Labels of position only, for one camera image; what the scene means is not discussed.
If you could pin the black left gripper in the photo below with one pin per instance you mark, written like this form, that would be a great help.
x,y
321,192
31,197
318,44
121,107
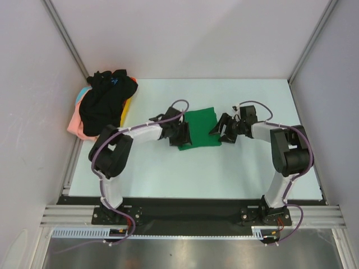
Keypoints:
x,y
184,138

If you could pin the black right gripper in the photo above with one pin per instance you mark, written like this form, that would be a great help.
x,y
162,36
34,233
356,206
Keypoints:
x,y
230,129

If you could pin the green t-shirt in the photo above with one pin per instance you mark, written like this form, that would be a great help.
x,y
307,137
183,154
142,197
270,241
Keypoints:
x,y
201,122

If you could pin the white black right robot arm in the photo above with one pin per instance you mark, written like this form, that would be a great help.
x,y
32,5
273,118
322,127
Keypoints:
x,y
291,152

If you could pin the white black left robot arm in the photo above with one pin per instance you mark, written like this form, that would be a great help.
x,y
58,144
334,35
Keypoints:
x,y
111,151

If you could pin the yellow t-shirt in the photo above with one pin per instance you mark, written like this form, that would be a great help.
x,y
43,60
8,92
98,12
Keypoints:
x,y
126,107

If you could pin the black t-shirt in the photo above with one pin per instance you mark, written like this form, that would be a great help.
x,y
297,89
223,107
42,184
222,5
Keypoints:
x,y
103,105

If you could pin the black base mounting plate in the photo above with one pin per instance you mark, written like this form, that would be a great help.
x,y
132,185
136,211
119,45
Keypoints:
x,y
193,216

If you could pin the light blue t-shirt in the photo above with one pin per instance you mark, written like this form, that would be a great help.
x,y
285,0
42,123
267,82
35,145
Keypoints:
x,y
82,92

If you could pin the pink t-shirt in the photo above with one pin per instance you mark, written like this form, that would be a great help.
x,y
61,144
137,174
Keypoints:
x,y
76,126

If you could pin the white slotted cable duct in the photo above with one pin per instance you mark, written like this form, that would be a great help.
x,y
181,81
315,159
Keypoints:
x,y
116,234

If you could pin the aluminium front rail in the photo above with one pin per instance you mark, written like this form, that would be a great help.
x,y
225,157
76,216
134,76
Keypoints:
x,y
314,217

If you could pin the aluminium corner frame post right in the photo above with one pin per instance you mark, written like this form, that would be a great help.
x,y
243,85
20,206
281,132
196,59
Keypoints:
x,y
319,28

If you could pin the aluminium corner frame post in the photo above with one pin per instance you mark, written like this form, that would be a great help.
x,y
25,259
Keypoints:
x,y
319,28
61,28

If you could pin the aluminium corner frame post left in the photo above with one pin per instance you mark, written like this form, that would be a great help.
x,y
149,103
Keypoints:
x,y
61,28

